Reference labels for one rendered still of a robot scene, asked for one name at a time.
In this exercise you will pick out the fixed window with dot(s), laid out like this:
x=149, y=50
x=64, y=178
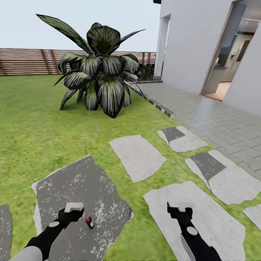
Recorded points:
x=241, y=26

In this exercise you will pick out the pesticide atomizer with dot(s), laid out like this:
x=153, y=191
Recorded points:
x=90, y=223

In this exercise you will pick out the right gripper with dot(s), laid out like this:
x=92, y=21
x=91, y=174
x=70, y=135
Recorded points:
x=176, y=214

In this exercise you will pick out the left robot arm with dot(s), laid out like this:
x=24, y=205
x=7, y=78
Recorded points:
x=41, y=247

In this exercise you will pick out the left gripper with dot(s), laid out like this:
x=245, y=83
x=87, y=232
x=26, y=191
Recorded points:
x=72, y=216

